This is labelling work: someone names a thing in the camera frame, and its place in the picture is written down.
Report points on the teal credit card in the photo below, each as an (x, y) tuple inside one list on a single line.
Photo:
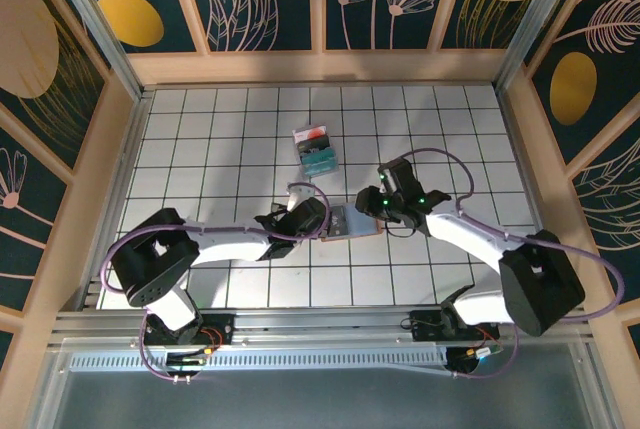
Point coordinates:
[(319, 161)]

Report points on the black credit card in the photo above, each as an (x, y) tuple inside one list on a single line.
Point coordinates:
[(314, 143)]

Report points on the white card with red circle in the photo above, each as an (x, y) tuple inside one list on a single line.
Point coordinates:
[(310, 131)]

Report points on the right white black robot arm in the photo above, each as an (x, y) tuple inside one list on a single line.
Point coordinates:
[(465, 234)]

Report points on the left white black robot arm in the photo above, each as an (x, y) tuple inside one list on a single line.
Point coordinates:
[(225, 249)]

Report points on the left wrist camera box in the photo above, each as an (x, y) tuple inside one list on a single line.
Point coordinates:
[(299, 196)]

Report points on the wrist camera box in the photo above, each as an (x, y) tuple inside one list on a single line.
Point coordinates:
[(400, 176), (299, 196)]

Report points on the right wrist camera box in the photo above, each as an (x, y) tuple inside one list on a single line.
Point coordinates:
[(400, 176)]

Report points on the aluminium frame rail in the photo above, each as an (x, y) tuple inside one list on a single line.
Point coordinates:
[(325, 321)]

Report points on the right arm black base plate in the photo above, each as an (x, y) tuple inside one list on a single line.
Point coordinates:
[(425, 326)]

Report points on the aluminium side rail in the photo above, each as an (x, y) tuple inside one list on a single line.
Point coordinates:
[(120, 189), (520, 149)]

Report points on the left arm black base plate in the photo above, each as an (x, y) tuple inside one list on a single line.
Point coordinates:
[(220, 329)]

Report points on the aluminium corner post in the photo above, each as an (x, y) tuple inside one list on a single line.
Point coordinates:
[(540, 24), (105, 34)]

